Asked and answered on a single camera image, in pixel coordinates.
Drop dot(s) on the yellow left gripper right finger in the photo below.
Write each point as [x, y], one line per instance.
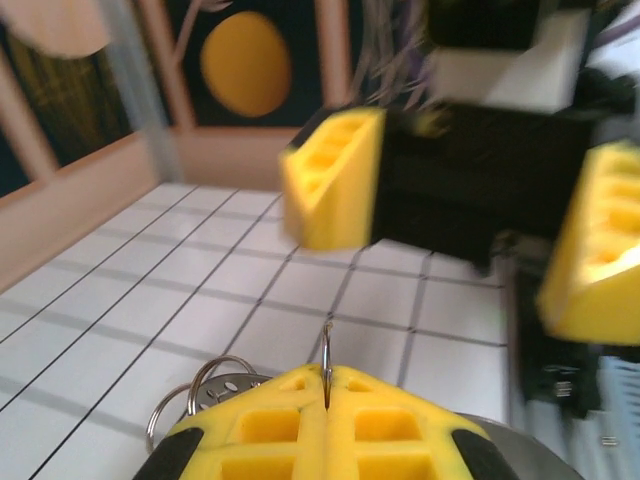
[395, 440]

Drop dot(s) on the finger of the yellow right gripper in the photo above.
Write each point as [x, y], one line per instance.
[600, 260]
[335, 190]

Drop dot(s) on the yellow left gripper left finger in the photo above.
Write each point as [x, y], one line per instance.
[260, 440]

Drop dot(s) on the metal spring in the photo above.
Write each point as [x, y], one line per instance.
[230, 387]

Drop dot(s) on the silver metal disc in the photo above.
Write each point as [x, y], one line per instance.
[520, 450]

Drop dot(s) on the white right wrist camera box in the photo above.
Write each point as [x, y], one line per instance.
[525, 75]

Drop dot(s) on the aluminium corner post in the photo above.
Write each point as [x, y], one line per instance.
[150, 125]

